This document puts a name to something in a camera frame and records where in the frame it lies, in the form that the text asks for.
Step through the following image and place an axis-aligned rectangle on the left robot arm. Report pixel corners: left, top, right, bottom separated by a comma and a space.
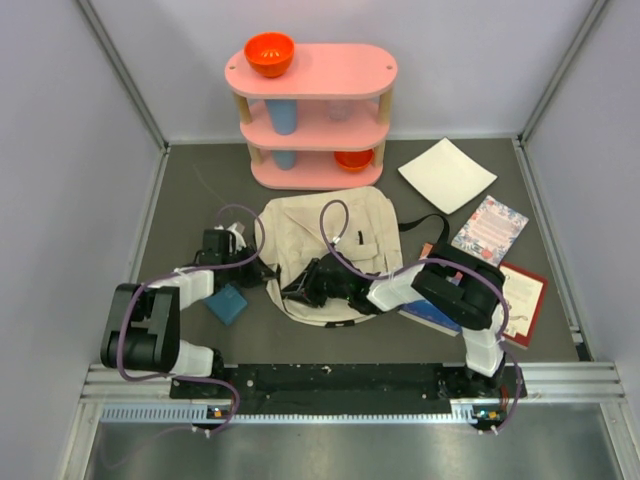
100, 223, 278, 397

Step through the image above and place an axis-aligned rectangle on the clear glass cup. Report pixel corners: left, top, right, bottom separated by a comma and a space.
327, 100, 351, 122

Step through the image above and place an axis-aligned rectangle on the blue cup middle shelf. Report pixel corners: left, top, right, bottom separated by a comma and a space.
265, 99, 297, 135

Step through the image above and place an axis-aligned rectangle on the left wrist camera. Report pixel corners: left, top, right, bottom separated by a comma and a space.
217, 222, 247, 253

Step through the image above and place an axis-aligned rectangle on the orange bowl on top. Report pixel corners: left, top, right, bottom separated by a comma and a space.
244, 32, 295, 78

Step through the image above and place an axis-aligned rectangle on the pink three-tier shelf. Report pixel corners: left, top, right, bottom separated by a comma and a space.
225, 43, 398, 190

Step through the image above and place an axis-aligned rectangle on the aluminium frame post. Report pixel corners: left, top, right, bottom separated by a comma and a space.
517, 0, 611, 148

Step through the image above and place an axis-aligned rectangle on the orange bowl bottom shelf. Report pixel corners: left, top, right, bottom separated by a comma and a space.
333, 149, 374, 173

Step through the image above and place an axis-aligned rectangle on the blue cup bottom shelf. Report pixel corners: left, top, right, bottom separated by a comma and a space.
271, 150, 296, 171

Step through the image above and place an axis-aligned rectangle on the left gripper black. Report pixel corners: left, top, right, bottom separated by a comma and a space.
222, 242, 277, 288

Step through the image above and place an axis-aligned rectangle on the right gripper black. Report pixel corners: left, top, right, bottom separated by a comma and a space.
282, 258, 352, 308

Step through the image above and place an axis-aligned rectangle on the floral paperback book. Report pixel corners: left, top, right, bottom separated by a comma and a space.
451, 195, 529, 266

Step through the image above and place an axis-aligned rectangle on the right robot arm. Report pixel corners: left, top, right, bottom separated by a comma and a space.
281, 245, 507, 397

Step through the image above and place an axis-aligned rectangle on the white square plate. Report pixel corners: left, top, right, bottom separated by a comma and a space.
398, 138, 498, 215

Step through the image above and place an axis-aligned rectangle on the teal blue small book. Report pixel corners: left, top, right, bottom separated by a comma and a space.
203, 284, 248, 326

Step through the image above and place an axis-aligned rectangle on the red bordered white book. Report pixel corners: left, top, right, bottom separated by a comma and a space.
499, 262, 548, 349

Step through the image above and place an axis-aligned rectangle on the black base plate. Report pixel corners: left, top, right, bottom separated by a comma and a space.
169, 363, 527, 415

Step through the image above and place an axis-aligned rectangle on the blue cup shelf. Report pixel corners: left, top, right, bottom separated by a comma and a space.
265, 99, 297, 135
271, 150, 296, 171

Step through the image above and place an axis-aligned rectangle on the blue hardcover book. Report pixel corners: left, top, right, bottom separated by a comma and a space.
398, 300, 462, 337

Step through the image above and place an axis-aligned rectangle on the beige canvas backpack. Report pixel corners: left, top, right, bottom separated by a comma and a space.
255, 187, 403, 327

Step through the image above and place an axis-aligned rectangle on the grey cable duct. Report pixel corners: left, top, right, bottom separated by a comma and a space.
99, 399, 506, 427

